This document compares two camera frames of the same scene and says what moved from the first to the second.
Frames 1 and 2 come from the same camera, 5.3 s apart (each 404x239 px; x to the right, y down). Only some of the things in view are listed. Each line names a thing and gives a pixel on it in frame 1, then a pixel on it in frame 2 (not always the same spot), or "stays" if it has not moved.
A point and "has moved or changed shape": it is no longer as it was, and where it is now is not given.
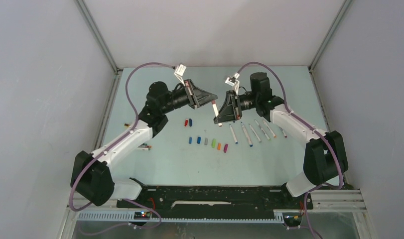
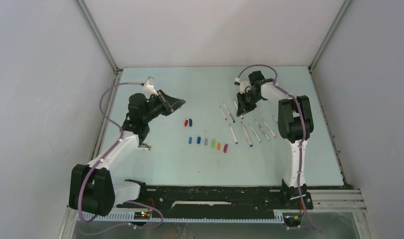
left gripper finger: x=198 y=96 to x=175 y=103
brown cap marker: x=213 y=103 has moved or changed shape
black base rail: x=214 y=201 stays
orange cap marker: x=274 y=136 stays
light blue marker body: x=235 y=141 stays
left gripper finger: x=200 y=99 to x=177 y=105
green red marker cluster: x=145 y=147 stays
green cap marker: x=268 y=138 stays
